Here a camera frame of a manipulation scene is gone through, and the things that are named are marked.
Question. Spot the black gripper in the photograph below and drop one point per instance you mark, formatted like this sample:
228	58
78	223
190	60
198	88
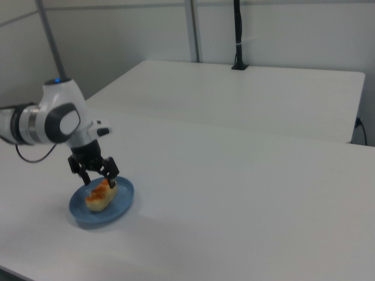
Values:
88	155

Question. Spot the braided orange bread loaf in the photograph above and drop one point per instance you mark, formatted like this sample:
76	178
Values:
101	196

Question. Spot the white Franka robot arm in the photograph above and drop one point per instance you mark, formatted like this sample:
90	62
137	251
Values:
55	117

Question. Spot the blue round plate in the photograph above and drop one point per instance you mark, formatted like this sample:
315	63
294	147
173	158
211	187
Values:
123	199

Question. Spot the slanted grey metal pole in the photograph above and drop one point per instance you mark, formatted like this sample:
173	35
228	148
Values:
52	41

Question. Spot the vertical grey metal post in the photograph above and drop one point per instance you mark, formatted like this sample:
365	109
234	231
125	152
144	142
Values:
195	29

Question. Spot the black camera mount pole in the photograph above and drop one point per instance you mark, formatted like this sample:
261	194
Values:
239	35

